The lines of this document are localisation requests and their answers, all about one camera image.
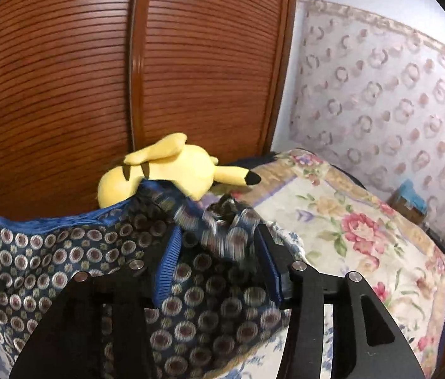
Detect navy medallion patterned silk garment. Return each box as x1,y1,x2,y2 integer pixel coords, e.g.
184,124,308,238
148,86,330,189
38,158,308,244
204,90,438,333
0,181,289,378

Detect floral quilted bedspread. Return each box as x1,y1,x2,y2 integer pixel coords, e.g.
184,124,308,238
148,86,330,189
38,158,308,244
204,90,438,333
203,149,445,378

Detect yellow plush toy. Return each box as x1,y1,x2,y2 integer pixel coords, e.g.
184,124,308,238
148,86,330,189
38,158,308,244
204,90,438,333
97,133,261,208

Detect blue white floral sheet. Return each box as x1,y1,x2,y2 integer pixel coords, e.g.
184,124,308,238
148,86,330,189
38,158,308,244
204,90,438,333
0,224,334,379

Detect brown louvered wardrobe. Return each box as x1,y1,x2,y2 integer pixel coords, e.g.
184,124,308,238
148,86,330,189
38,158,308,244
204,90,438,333
0,0,294,221

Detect pink circle patterned curtain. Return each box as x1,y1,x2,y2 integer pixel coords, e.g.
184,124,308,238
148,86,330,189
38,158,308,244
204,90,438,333
288,0,445,238

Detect teal item by curtain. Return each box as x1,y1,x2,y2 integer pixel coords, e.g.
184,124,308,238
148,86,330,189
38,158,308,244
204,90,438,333
389,180,427,225

